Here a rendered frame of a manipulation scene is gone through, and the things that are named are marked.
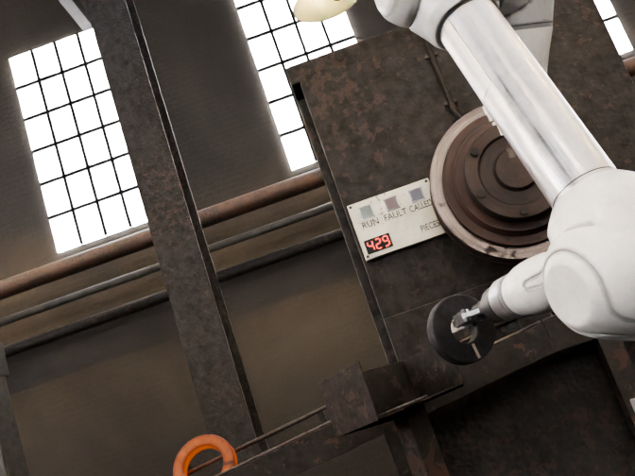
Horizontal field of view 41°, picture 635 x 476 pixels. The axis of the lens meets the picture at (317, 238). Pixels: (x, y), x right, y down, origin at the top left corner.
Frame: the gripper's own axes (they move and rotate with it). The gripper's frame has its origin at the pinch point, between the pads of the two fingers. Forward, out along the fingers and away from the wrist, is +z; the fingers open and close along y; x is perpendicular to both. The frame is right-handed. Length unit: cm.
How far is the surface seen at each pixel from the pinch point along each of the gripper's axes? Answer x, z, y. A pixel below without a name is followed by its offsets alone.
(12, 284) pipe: 210, 683, -57
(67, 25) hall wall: 507, 722, 65
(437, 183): 43, 38, 30
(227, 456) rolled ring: -12, 74, -41
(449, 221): 31, 38, 30
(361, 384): -6.3, 14.7, -20.7
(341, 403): -8.7, 25.3, -22.5
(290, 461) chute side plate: -18, 62, -27
